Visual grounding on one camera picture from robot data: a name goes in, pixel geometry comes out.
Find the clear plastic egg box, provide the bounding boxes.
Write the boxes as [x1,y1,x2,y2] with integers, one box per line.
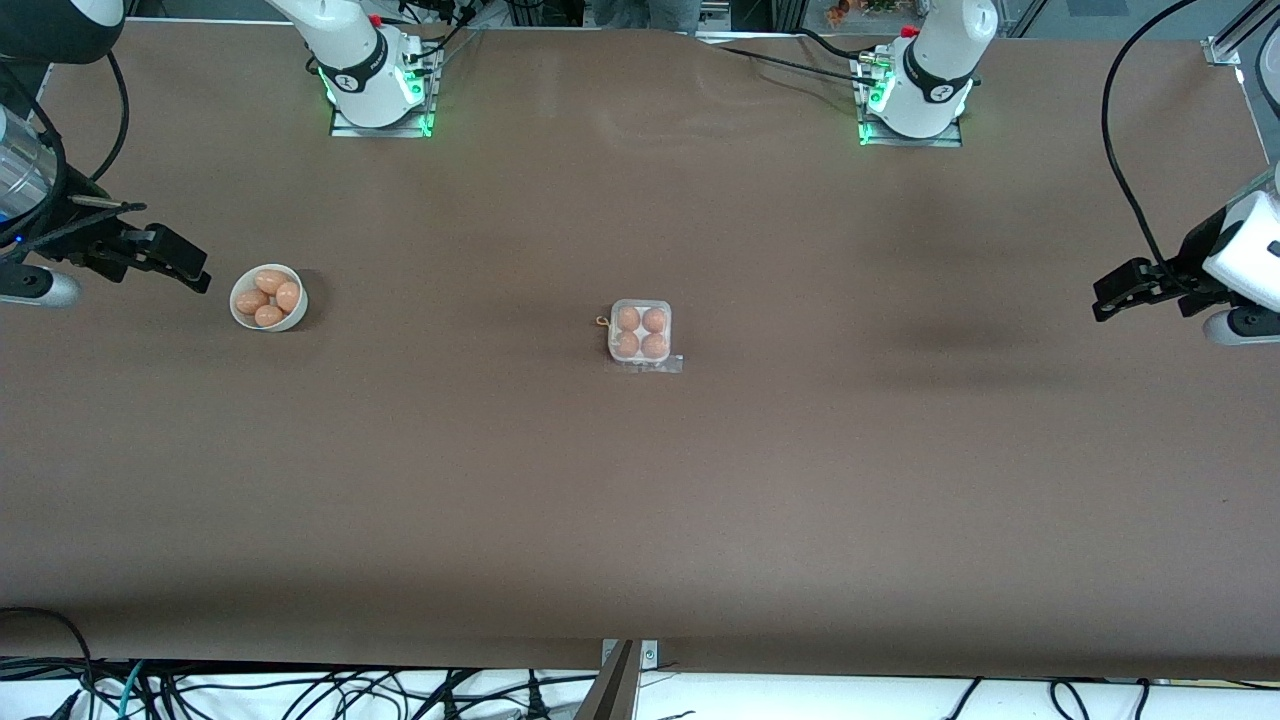
[606,298,685,377]

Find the white round bowl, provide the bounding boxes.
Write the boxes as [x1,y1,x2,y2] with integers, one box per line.
[229,263,309,333]

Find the person legs in jeans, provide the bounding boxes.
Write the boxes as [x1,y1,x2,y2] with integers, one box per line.
[590,0,703,34]

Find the dark slanted beam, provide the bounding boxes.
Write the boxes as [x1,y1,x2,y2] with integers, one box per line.
[574,640,642,720]

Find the aluminium profile rail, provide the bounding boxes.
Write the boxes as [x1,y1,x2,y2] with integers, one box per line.
[1203,0,1280,67]

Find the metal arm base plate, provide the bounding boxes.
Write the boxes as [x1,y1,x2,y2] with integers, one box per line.
[328,40,441,139]
[855,50,966,149]

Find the teal cable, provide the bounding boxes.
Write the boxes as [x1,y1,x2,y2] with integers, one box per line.
[116,660,148,720]

